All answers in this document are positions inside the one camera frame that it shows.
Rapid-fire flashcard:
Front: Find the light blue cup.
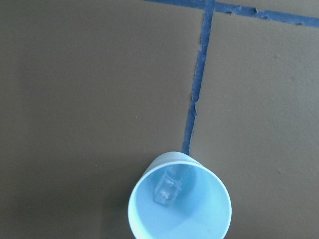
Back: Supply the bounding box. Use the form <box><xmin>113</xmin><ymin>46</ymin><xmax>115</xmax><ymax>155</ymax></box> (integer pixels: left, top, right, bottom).
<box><xmin>128</xmin><ymin>152</ymin><xmax>232</xmax><ymax>239</ymax></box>

